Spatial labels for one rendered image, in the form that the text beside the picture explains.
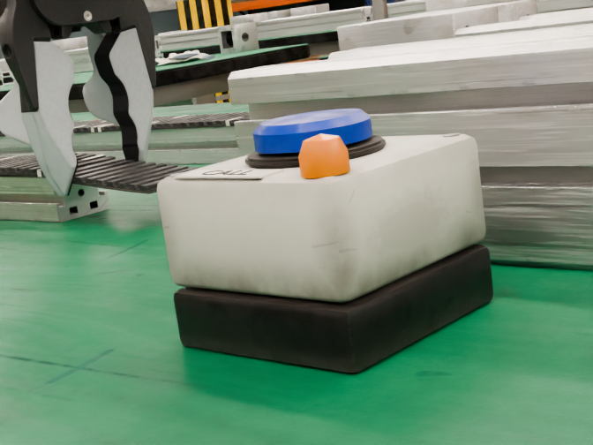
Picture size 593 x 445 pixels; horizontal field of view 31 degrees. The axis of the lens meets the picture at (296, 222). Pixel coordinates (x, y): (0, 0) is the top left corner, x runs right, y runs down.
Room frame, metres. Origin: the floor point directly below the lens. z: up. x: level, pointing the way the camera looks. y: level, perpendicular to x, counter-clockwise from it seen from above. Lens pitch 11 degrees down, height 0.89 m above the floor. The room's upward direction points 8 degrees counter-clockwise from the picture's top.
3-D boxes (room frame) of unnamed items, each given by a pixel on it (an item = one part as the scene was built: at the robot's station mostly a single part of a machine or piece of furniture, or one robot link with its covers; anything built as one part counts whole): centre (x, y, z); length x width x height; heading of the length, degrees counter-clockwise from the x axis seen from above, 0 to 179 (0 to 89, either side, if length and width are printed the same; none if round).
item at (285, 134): (0.36, -0.01, 0.84); 0.04 x 0.04 x 0.02
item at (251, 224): (0.36, -0.02, 0.81); 0.10 x 0.08 x 0.06; 137
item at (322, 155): (0.31, -0.01, 0.85); 0.02 x 0.02 x 0.01
